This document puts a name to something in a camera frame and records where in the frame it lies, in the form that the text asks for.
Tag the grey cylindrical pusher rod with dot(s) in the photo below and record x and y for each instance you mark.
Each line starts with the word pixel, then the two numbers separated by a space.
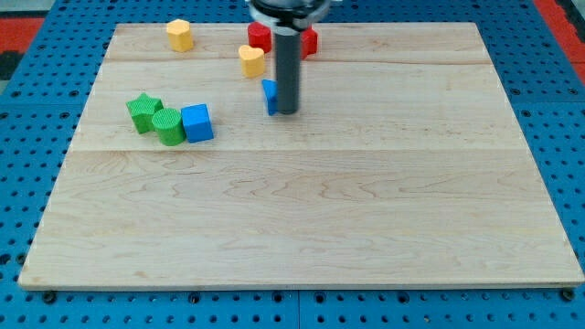
pixel 288 68

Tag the black and silver end effector mount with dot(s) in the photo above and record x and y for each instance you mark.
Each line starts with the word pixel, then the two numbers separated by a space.
pixel 296 15

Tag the blue triangle block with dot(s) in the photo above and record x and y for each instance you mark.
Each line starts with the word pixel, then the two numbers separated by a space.
pixel 270 96

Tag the red block behind rod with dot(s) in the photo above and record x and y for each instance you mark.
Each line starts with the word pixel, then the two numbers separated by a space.
pixel 309 43

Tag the red cylinder block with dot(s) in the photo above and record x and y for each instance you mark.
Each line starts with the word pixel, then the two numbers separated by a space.
pixel 259 36

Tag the yellow heart block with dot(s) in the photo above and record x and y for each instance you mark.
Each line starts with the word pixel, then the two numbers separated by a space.
pixel 252 61

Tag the yellow hexagon block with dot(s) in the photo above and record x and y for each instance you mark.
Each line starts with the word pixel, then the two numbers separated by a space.
pixel 179 35

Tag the blue cube block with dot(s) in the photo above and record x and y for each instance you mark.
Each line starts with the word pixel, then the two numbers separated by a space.
pixel 197 123

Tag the green cylinder block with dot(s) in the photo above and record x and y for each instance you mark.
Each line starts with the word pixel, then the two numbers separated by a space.
pixel 168 125

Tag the green star block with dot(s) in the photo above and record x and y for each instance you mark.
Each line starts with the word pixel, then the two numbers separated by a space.
pixel 142 110

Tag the wooden board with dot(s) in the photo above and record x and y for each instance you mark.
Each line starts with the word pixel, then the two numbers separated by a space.
pixel 405 168

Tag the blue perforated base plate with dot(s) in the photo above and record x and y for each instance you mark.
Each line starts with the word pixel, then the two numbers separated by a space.
pixel 42 103

